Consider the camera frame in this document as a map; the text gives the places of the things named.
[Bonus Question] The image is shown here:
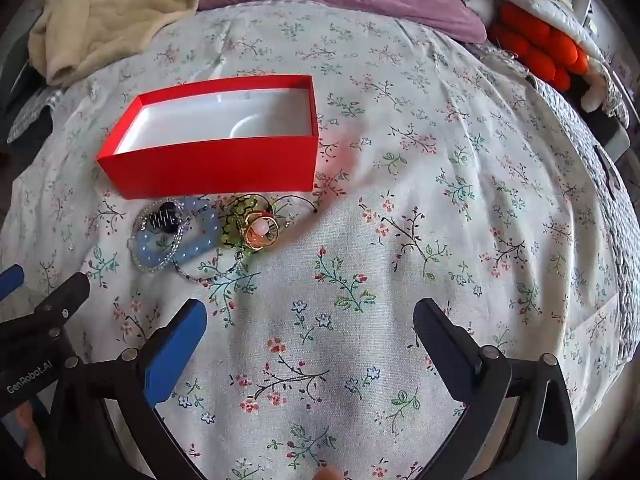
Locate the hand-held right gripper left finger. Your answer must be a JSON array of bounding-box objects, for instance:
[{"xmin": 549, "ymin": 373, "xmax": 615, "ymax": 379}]
[{"xmin": 52, "ymin": 298, "xmax": 209, "ymax": 463}]

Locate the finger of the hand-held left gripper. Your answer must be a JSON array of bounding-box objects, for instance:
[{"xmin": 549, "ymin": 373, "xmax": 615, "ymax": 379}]
[
  {"xmin": 0, "ymin": 272, "xmax": 92, "ymax": 347},
  {"xmin": 0, "ymin": 266, "xmax": 26, "ymax": 302}
]

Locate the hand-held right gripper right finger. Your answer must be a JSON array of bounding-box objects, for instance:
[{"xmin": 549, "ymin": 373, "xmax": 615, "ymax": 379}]
[{"xmin": 413, "ymin": 297, "xmax": 579, "ymax": 463}]

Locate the dark small-bead bracelet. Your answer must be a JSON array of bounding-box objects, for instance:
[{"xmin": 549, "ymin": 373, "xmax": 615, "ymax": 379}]
[{"xmin": 172, "ymin": 247, "xmax": 252, "ymax": 287}]

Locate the rhinestone bracelet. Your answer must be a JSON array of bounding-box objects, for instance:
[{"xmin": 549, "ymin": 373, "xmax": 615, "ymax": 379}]
[{"xmin": 127, "ymin": 202, "xmax": 195, "ymax": 276}]

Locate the light blue bead bracelet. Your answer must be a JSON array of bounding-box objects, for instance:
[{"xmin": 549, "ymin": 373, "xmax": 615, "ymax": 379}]
[{"xmin": 131, "ymin": 199, "xmax": 222, "ymax": 271}]

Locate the black hair clip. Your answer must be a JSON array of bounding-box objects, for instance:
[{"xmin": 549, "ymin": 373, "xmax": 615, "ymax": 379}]
[{"xmin": 140, "ymin": 201, "xmax": 184, "ymax": 236}]

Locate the green bead bracelet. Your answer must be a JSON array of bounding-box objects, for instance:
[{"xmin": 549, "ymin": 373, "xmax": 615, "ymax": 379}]
[{"xmin": 219, "ymin": 194, "xmax": 266, "ymax": 252}]

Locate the gold ring with pink stone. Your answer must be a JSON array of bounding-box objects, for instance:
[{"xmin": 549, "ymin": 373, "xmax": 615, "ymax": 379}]
[{"xmin": 242, "ymin": 212, "xmax": 284, "ymax": 251}]

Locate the thin black cord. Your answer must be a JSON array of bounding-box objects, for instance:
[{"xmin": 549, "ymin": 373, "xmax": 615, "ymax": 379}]
[{"xmin": 267, "ymin": 193, "xmax": 321, "ymax": 222}]

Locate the red cardboard box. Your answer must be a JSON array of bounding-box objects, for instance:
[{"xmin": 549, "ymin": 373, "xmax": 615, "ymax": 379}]
[{"xmin": 96, "ymin": 74, "xmax": 321, "ymax": 200}]

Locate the floral bedsheet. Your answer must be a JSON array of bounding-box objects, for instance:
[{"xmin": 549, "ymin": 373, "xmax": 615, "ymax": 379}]
[{"xmin": 0, "ymin": 2, "xmax": 632, "ymax": 480}]

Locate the grey patterned quilt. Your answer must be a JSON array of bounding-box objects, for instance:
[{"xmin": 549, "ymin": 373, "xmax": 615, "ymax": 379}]
[{"xmin": 522, "ymin": 72, "xmax": 640, "ymax": 366}]

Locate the beige blanket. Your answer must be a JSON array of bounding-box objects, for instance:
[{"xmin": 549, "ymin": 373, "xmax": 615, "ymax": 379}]
[{"xmin": 27, "ymin": 0, "xmax": 222, "ymax": 88}]

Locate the orange plush toy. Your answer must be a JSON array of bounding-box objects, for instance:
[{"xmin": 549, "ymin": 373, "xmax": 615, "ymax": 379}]
[{"xmin": 487, "ymin": 2, "xmax": 592, "ymax": 92}]

